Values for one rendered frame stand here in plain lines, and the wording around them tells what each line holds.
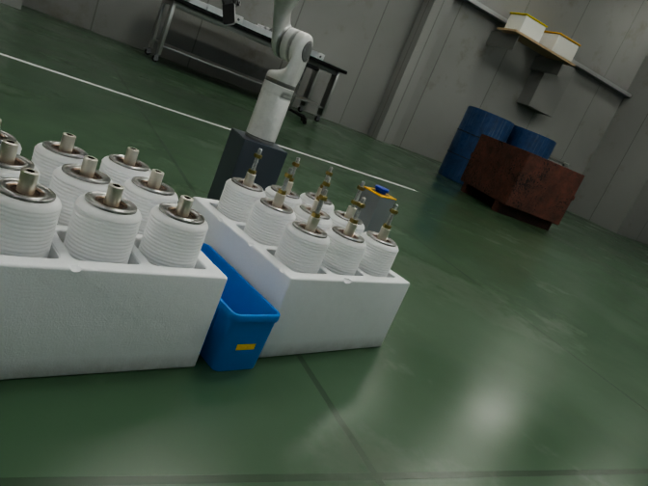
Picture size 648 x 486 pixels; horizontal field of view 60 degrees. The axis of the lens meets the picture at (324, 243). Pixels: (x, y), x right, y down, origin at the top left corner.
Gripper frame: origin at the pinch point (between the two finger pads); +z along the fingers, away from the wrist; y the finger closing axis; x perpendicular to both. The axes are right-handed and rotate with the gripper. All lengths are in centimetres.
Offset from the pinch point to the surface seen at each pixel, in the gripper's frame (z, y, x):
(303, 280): 47, -18, 7
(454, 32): -355, -772, 57
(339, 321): 55, -35, 10
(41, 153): 23.3, 6.1, -30.5
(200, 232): 38.9, 3.1, -3.4
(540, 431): 83, -55, 51
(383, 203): 25, -64, 18
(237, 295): 49, -20, -7
